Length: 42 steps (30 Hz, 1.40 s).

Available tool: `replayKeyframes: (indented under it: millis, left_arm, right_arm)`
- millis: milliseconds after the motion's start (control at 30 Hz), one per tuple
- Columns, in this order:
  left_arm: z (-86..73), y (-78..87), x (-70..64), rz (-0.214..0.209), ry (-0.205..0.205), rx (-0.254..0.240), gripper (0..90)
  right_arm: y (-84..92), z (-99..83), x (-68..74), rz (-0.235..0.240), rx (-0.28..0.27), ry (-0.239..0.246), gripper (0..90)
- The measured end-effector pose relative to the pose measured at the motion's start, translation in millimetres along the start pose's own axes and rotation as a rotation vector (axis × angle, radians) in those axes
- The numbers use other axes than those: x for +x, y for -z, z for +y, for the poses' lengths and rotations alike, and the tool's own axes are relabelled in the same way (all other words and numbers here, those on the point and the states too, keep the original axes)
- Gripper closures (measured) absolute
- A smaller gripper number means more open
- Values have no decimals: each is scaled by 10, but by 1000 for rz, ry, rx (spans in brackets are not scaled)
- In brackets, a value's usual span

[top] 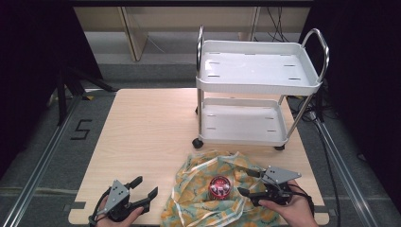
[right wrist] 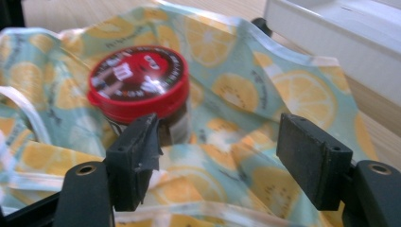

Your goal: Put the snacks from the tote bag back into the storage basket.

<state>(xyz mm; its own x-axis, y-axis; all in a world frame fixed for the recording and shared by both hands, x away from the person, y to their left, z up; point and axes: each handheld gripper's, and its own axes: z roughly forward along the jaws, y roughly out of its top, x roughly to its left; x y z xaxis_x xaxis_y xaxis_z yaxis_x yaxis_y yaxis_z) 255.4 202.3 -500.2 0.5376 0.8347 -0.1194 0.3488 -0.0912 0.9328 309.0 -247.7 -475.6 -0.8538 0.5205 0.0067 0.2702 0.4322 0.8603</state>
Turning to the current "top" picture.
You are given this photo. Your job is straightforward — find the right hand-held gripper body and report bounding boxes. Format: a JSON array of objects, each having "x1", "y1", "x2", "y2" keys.
[{"x1": 249, "y1": 166, "x2": 303, "y2": 208}]

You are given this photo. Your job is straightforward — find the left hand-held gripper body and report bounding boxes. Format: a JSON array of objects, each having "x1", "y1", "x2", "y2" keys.
[{"x1": 99, "y1": 179, "x2": 151, "y2": 223}]

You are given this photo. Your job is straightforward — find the red can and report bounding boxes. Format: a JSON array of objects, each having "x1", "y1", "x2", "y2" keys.
[{"x1": 207, "y1": 175, "x2": 233, "y2": 201}]

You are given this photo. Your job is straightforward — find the yellow green patterned cloth bag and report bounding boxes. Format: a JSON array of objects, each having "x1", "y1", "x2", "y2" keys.
[{"x1": 160, "y1": 149, "x2": 282, "y2": 227}]

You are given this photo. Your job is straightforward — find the white two-tier trolley cart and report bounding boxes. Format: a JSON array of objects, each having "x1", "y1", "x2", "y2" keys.
[{"x1": 192, "y1": 25, "x2": 331, "y2": 151}]

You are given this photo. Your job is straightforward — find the person's left hand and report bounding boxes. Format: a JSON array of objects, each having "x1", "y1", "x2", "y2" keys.
[{"x1": 95, "y1": 192, "x2": 146, "y2": 227}]

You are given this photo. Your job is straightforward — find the person's right hand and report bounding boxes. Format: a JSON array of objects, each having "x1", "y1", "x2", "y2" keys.
[{"x1": 258, "y1": 179, "x2": 314, "y2": 227}]

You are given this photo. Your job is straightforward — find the black tripod stand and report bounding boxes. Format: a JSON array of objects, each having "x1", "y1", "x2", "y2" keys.
[{"x1": 56, "y1": 65, "x2": 118, "y2": 127}]

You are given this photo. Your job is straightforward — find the beige wooden desk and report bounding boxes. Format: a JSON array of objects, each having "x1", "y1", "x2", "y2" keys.
[{"x1": 73, "y1": 7, "x2": 312, "y2": 62}]

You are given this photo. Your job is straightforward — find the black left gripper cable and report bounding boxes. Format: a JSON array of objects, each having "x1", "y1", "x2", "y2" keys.
[{"x1": 88, "y1": 187, "x2": 112, "y2": 227}]

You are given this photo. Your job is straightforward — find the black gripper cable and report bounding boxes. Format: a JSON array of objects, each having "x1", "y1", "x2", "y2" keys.
[
  {"x1": 88, "y1": 187, "x2": 112, "y2": 227},
  {"x1": 285, "y1": 183, "x2": 316, "y2": 217}
]

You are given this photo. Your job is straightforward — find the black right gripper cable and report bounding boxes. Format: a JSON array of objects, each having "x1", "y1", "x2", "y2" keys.
[{"x1": 285, "y1": 183, "x2": 316, "y2": 217}]

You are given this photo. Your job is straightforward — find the black floor cable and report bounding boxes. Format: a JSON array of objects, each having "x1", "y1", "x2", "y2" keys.
[{"x1": 288, "y1": 79, "x2": 342, "y2": 227}]

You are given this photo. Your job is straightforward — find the aluminium floor rail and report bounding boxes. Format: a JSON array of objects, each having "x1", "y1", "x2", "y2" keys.
[
  {"x1": 1, "y1": 94, "x2": 83, "y2": 227},
  {"x1": 310, "y1": 110, "x2": 379, "y2": 227}
]

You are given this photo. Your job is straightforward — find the black hanging cables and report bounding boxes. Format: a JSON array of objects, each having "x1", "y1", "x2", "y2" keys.
[{"x1": 252, "y1": 7, "x2": 290, "y2": 44}]

